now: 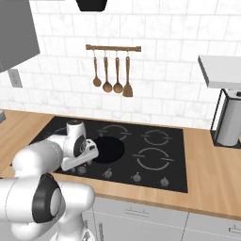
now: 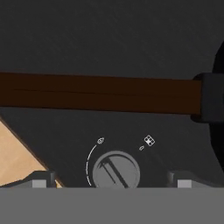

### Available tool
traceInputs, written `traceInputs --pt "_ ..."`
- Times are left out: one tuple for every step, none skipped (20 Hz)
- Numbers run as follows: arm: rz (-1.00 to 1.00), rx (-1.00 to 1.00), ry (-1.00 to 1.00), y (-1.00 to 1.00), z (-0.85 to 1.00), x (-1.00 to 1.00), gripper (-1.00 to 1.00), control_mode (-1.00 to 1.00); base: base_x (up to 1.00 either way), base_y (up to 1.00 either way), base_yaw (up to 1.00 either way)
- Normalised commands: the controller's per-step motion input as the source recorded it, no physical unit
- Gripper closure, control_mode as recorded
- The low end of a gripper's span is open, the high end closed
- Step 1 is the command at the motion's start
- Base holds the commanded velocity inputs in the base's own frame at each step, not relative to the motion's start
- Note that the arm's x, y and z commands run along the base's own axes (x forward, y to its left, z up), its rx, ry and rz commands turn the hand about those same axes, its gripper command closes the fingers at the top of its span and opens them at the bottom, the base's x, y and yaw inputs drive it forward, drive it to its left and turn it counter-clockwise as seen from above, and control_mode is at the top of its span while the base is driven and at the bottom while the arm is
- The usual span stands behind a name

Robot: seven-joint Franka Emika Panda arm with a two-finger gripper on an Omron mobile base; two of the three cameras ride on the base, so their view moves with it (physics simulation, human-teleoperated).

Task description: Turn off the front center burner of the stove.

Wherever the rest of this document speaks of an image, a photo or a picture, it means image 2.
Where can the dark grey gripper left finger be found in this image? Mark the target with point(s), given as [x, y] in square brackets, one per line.
[40, 178]

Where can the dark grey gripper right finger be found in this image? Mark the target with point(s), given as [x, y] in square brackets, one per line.
[183, 178]

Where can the grey stove knob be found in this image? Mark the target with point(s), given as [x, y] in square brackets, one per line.
[116, 170]

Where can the black stove hob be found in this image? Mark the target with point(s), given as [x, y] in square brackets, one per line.
[110, 38]

